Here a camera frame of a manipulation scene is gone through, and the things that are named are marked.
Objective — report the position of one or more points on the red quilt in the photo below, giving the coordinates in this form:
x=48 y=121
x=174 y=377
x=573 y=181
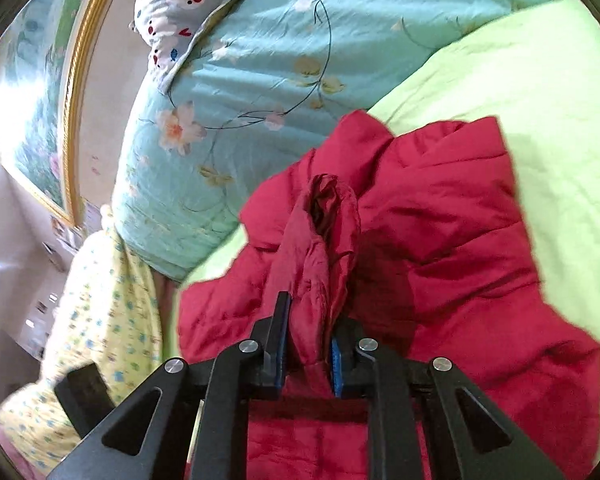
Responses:
x=430 y=240

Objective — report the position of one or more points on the yellow patterned pillow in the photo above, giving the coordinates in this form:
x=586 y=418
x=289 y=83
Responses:
x=100 y=310

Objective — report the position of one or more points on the cartoon print pillow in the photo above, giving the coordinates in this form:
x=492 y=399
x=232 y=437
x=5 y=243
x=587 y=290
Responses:
x=190 y=0

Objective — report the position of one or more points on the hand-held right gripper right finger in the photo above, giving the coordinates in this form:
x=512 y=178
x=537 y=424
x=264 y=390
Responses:
x=337 y=365

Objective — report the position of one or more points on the pink mattress cover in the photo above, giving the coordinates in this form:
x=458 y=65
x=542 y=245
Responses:
x=166 y=290

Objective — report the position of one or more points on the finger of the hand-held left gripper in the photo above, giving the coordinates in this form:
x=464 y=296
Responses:
x=82 y=395

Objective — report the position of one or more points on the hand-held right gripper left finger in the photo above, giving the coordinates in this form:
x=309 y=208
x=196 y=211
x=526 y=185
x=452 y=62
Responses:
x=278 y=360

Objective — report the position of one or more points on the light green bed sheet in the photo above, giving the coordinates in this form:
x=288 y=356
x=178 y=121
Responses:
x=545 y=110

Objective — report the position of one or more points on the gold framed painting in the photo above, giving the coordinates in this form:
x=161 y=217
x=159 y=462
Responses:
x=35 y=110

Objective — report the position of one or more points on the teal floral pillow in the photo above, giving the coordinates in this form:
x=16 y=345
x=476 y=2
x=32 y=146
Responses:
x=260 y=85

